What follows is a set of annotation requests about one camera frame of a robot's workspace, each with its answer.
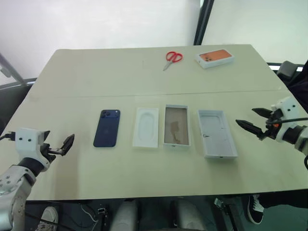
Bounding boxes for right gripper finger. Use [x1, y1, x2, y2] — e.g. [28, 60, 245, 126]
[251, 107, 274, 119]
[235, 119, 266, 141]

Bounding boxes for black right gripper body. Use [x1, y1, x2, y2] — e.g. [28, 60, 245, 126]
[261, 109, 282, 142]

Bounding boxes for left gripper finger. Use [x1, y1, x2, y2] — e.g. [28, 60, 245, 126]
[59, 133, 76, 156]
[39, 130, 51, 145]

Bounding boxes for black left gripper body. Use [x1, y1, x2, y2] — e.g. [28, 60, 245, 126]
[39, 143, 64, 165]

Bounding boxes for dark blue smartphone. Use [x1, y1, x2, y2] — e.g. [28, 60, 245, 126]
[93, 109, 121, 148]

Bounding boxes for white empty phone box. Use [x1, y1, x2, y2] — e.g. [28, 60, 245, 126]
[197, 109, 239, 159]

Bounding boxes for white box with orange print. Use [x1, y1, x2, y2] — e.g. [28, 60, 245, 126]
[194, 49, 236, 70]

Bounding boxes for white box with brown inside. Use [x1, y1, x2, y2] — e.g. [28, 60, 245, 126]
[163, 103, 192, 148]

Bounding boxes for white phone tray insert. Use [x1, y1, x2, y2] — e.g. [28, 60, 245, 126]
[132, 107, 160, 148]

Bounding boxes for black office chair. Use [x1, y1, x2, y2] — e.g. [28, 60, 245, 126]
[276, 60, 308, 114]

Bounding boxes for white shoe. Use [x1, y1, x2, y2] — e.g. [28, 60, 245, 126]
[39, 205, 59, 231]

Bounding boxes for grey metal bar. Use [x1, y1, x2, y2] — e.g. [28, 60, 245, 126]
[0, 52, 27, 88]

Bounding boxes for black trouser leg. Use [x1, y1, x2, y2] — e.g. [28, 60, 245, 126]
[258, 191, 308, 210]

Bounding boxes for black and white sneaker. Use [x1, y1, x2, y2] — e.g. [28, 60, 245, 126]
[246, 194, 265, 225]

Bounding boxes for black table leg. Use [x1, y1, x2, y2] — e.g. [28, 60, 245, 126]
[225, 198, 244, 231]

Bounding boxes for grey rounded shape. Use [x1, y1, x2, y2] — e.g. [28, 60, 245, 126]
[110, 199, 138, 231]
[173, 199, 205, 231]

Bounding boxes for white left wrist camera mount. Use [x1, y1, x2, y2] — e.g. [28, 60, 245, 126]
[14, 127, 51, 172]

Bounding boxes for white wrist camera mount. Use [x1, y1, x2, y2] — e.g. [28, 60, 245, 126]
[14, 127, 51, 172]
[270, 96, 302, 143]

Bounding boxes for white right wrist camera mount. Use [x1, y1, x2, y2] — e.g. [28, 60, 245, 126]
[270, 96, 302, 143]

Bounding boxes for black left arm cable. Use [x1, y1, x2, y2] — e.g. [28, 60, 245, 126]
[0, 131, 16, 142]

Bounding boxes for white floor cable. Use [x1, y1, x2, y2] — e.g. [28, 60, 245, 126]
[80, 204, 100, 223]

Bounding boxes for red handled scissors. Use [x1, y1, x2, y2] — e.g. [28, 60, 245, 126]
[162, 51, 184, 72]

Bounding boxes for dark window frame post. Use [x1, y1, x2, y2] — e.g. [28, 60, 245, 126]
[193, 0, 215, 46]

